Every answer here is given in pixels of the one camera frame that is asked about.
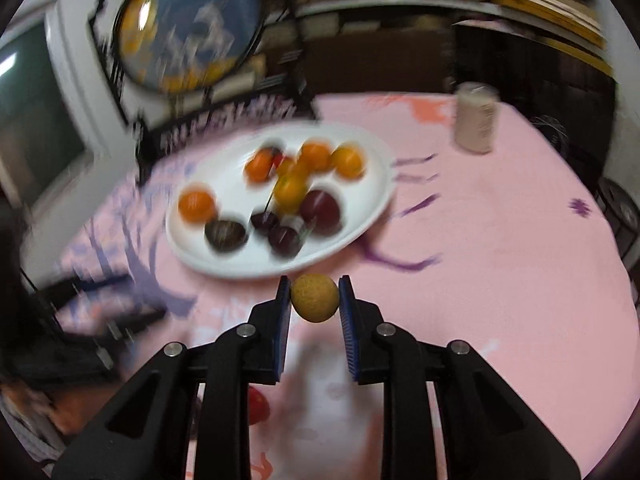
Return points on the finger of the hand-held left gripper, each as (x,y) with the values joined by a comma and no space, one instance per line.
(120,324)
(80,292)

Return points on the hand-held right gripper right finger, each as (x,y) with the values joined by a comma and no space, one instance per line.
(347,330)

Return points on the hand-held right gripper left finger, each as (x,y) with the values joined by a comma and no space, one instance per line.
(285,320)

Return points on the small yellow longan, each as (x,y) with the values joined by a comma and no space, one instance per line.
(315,297)

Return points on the dark purple plum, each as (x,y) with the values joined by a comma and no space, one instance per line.
(286,240)

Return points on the dark cherry with stem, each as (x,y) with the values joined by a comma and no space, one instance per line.
(263,221)

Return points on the dark brown mangosteen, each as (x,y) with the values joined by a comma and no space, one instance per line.
(226,235)

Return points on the large dark red plum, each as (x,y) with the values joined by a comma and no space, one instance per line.
(321,208)

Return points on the yellow-orange citrus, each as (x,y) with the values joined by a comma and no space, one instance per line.
(295,167)
(290,191)

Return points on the orange tangerine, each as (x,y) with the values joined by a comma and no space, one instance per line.
(315,155)
(347,161)
(196,206)
(259,166)

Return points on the white oval plate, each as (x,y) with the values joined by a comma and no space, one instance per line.
(370,180)

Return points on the small red cherry tomato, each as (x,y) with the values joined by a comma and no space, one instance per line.
(277,159)

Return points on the person's left forearm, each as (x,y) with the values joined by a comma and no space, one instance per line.
(25,425)

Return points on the person's left hand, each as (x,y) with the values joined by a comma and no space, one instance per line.
(72,407)

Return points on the pink printed tablecloth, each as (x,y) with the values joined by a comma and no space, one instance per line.
(500,260)

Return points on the white framed window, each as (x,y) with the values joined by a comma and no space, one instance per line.
(30,125)

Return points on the pale beverage can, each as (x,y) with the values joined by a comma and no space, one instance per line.
(475,120)

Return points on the dark wooden board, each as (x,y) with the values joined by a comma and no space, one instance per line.
(375,65)

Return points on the round deer painting screen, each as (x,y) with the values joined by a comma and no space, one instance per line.
(200,25)

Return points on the black round stand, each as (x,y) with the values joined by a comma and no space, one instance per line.
(617,210)

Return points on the white metal shelf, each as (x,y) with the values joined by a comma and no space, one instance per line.
(400,2)

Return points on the stack of woven boxes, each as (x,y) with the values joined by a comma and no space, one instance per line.
(545,5)

